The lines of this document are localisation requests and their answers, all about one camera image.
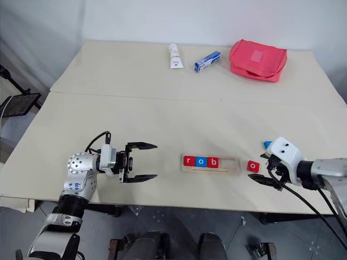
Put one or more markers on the black table frame bar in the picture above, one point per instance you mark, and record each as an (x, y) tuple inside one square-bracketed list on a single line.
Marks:
[(290, 218), (104, 210)]

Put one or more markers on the blue and white carton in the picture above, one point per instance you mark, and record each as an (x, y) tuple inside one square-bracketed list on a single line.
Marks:
[(207, 61)]

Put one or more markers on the rusty metal bracket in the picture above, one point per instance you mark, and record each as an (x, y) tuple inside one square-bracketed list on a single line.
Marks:
[(267, 251), (116, 247)]

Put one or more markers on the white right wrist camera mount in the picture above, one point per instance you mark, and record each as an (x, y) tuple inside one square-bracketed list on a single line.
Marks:
[(284, 151)]

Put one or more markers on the white squeeze tube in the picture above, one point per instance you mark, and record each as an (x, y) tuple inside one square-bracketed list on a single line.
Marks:
[(175, 57)]

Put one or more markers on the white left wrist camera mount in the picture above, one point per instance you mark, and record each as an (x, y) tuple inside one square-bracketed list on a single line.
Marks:
[(108, 158)]

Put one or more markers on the blue letter tile t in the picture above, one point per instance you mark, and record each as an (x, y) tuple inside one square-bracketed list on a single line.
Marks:
[(266, 144)]

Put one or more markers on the red letter tile b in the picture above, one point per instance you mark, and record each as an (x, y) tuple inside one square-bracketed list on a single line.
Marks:
[(213, 162)]

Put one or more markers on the red letter tile o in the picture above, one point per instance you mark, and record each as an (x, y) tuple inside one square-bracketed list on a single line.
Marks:
[(253, 166)]

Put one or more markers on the dark rounded shape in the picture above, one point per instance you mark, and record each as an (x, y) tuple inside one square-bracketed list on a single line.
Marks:
[(149, 246), (212, 247)]

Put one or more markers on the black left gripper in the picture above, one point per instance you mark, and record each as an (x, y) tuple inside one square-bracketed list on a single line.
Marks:
[(124, 165)]

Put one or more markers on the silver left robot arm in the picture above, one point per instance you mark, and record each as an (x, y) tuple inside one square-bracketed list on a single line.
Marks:
[(78, 165)]

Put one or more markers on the red letter tile r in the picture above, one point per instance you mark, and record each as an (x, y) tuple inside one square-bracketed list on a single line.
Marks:
[(189, 161)]

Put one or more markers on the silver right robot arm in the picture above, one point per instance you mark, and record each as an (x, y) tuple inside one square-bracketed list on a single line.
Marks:
[(325, 169)]

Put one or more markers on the clear plastic scrap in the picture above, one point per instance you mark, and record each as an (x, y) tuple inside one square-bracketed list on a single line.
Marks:
[(135, 210)]

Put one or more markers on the wooden letter tray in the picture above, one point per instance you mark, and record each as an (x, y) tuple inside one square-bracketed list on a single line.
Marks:
[(230, 166)]

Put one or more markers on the black stand plate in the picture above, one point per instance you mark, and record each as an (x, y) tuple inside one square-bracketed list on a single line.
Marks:
[(20, 104)]

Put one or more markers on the blue letter tile o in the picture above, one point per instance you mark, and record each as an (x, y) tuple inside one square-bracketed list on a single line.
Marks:
[(200, 161)]

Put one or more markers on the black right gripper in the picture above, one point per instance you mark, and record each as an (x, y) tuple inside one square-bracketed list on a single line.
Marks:
[(277, 169)]

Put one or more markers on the pink fabric pouch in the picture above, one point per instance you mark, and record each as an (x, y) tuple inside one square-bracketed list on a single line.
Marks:
[(256, 59)]

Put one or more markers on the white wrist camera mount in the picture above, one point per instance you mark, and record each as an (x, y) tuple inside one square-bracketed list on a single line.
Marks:
[(284, 151), (108, 158)]

